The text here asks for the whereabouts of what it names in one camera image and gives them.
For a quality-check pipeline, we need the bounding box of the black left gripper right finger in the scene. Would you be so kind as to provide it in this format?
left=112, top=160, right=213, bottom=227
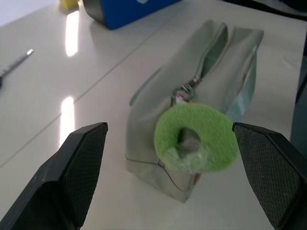
left=232, top=122, right=307, bottom=230

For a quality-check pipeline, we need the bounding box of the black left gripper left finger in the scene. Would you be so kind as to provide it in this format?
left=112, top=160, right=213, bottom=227
left=0, top=122, right=108, bottom=230

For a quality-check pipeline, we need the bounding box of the grey-green zip pencil case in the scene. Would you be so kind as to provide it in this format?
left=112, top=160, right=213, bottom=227
left=125, top=20, right=265, bottom=203

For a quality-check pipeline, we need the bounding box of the dark grey rounded object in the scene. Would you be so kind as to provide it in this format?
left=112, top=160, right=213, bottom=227
left=83, top=0, right=108, bottom=26

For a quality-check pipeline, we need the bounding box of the yellow block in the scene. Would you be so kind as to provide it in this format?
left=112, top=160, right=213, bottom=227
left=59, top=0, right=83, bottom=11

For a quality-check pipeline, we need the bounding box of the blue box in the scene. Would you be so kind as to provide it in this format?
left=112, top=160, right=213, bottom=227
left=100, top=0, right=183, bottom=30

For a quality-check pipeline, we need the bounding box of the green foam ring zipper pull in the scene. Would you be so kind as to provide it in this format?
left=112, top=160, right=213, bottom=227
left=154, top=103, right=240, bottom=174

